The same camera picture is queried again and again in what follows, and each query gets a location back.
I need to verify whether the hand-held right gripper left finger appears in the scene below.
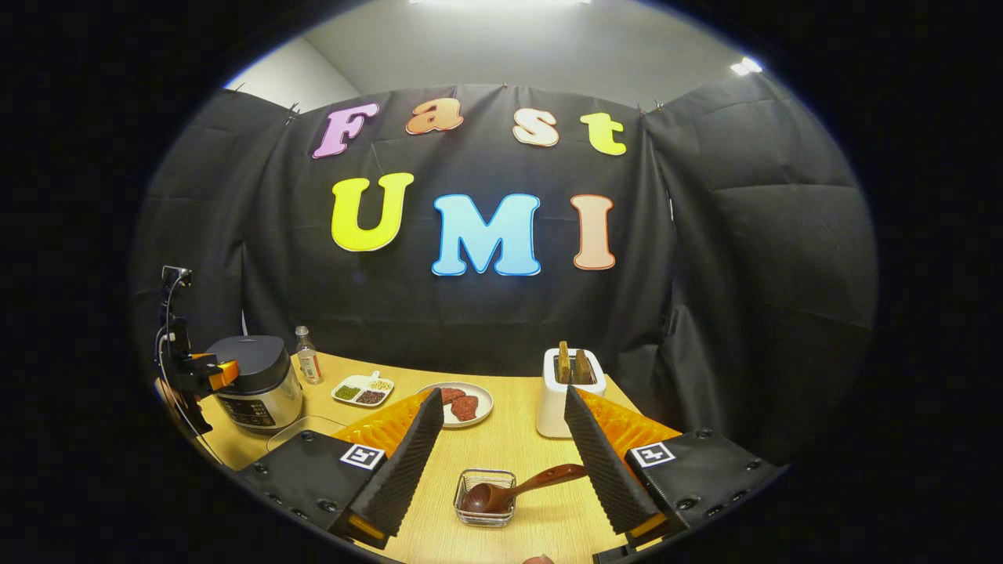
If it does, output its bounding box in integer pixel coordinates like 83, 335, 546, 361
239, 388, 445, 549

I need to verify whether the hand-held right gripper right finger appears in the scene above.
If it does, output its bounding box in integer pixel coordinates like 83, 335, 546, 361
564, 384, 784, 561

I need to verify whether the grey rice cooker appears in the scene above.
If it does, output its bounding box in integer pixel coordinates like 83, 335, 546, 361
205, 335, 304, 434

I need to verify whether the brown wooden spoon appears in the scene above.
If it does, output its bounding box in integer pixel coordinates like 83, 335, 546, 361
461, 464, 588, 515

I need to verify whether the white chopstick holder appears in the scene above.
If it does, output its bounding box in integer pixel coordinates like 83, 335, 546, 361
536, 348, 607, 439

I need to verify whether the clear glass rice container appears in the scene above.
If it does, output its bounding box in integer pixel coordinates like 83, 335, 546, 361
454, 468, 517, 528

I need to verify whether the small clear glass bottle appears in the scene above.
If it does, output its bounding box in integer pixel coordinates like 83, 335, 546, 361
295, 326, 324, 385

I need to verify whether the white divided grain dish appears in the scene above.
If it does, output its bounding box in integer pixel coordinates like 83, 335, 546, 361
331, 371, 395, 409

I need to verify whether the white oval plate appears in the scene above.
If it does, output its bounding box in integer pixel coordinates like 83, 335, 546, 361
418, 381, 494, 429

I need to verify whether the long ceiling light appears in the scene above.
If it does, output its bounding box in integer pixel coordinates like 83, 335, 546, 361
407, 0, 592, 9

